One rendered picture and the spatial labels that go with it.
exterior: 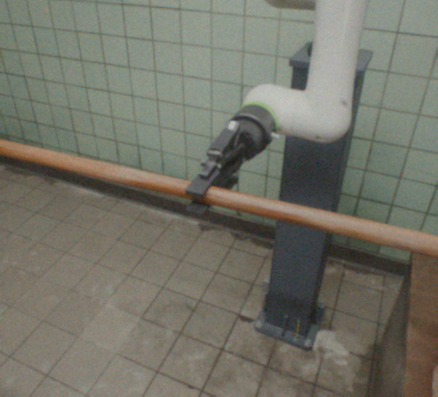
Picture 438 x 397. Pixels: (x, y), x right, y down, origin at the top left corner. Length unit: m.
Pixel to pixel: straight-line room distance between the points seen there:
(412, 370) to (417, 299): 0.26
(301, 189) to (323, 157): 0.15
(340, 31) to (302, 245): 0.90
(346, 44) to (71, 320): 1.67
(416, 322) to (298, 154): 0.60
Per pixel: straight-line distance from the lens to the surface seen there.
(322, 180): 1.37
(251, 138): 0.78
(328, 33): 0.86
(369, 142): 1.93
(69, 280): 2.24
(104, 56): 2.30
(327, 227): 0.61
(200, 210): 0.66
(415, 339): 1.32
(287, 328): 1.91
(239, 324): 1.96
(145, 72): 2.18
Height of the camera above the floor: 1.57
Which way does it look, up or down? 34 degrees down
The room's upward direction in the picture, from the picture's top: straight up
